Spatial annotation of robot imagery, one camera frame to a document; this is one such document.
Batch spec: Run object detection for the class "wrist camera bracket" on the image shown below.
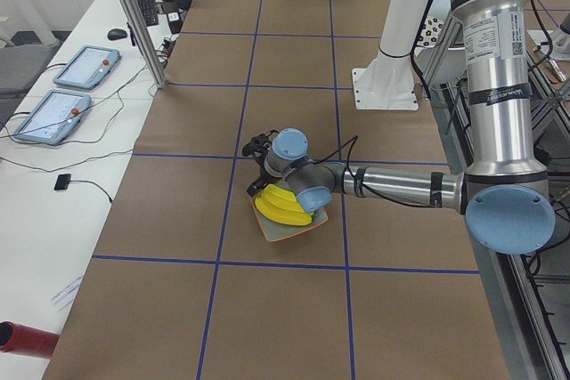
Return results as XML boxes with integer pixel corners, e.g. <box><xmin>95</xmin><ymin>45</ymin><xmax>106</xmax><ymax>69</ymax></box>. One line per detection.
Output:
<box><xmin>241</xmin><ymin>129</ymin><xmax>278</xmax><ymax>165</ymax></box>

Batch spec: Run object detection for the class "grey square plate orange rim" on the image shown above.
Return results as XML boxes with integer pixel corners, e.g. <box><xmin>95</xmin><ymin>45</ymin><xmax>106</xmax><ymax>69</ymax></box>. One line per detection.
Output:
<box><xmin>252</xmin><ymin>192</ymin><xmax>329</xmax><ymax>242</ymax></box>

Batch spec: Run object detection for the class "teach pendant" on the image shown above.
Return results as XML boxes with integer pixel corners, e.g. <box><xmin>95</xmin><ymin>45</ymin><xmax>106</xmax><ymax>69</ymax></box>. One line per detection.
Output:
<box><xmin>53</xmin><ymin>45</ymin><xmax>121</xmax><ymax>90</ymax></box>
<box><xmin>12</xmin><ymin>89</ymin><xmax>92</xmax><ymax>146</ymax></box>

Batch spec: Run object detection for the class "black computer mouse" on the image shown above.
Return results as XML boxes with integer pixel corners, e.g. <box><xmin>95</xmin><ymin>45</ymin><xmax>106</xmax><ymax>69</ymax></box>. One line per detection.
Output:
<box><xmin>107</xmin><ymin>28</ymin><xmax>128</xmax><ymax>41</ymax></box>

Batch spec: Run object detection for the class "small black device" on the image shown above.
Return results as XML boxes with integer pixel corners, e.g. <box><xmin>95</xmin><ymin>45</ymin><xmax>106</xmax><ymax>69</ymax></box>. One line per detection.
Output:
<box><xmin>53</xmin><ymin>174</ymin><xmax>71</xmax><ymax>191</ymax></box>

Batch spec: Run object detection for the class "red fire extinguisher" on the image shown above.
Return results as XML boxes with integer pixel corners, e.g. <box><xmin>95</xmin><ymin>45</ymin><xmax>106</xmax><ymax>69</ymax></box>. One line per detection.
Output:
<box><xmin>1</xmin><ymin>321</ymin><xmax>60</xmax><ymax>359</ymax></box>

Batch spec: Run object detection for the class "yellow banana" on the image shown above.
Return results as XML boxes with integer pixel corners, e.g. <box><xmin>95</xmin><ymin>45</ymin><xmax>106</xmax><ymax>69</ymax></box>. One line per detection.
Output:
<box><xmin>260</xmin><ymin>184</ymin><xmax>303</xmax><ymax>212</ymax></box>
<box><xmin>254</xmin><ymin>198</ymin><xmax>313</xmax><ymax>226</ymax></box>

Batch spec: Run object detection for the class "black keyboard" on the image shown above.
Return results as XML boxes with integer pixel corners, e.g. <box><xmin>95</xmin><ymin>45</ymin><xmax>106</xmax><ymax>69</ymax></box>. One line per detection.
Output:
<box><xmin>136</xmin><ymin>0</ymin><xmax>159</xmax><ymax>27</ymax></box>

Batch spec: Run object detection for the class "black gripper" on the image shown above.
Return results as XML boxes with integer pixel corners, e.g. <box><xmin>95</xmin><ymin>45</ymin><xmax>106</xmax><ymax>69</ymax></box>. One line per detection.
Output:
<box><xmin>247</xmin><ymin>159</ymin><xmax>279</xmax><ymax>197</ymax></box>

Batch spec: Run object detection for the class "black box white label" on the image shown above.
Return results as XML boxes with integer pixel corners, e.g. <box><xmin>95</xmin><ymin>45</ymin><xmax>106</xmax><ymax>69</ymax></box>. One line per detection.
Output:
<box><xmin>161</xmin><ymin>2</ymin><xmax>183</xmax><ymax>34</ymax></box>

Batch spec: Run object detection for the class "teach pendant far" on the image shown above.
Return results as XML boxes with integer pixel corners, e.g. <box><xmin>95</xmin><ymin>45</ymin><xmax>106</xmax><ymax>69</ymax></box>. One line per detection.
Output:
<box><xmin>53</xmin><ymin>45</ymin><xmax>121</xmax><ymax>90</ymax></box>

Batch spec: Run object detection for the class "brown paper table cover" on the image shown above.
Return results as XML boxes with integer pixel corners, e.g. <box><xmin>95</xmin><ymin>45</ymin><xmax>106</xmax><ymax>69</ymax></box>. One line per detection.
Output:
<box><xmin>45</xmin><ymin>0</ymin><xmax>509</xmax><ymax>379</ymax></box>

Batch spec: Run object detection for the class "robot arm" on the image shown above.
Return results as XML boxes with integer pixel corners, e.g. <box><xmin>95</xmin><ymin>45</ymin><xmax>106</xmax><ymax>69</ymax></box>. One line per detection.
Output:
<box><xmin>242</xmin><ymin>0</ymin><xmax>556</xmax><ymax>255</ymax></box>

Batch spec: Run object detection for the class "aluminium frame post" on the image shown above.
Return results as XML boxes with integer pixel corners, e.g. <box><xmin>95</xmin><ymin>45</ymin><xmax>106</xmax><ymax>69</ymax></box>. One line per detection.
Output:
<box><xmin>119</xmin><ymin>0</ymin><xmax>166</xmax><ymax>89</ymax></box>

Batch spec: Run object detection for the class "teach pendant near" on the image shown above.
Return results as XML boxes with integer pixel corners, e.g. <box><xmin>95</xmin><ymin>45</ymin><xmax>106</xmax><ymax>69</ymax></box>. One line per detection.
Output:
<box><xmin>12</xmin><ymin>89</ymin><xmax>92</xmax><ymax>146</ymax></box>

